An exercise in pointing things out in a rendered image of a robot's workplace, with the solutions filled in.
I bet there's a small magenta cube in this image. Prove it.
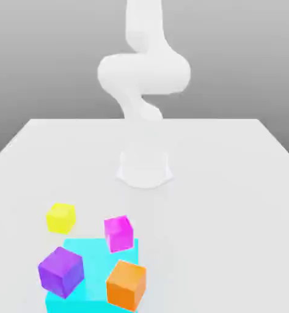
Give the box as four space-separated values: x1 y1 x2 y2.
103 215 135 254

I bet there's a small purple cube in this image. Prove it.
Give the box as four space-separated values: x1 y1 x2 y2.
37 246 86 300

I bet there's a small orange cube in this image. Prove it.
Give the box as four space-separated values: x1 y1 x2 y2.
105 259 148 313

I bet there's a small yellow cube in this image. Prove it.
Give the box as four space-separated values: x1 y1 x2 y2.
45 202 76 235

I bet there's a large cyan box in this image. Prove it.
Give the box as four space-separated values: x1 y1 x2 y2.
45 238 139 313

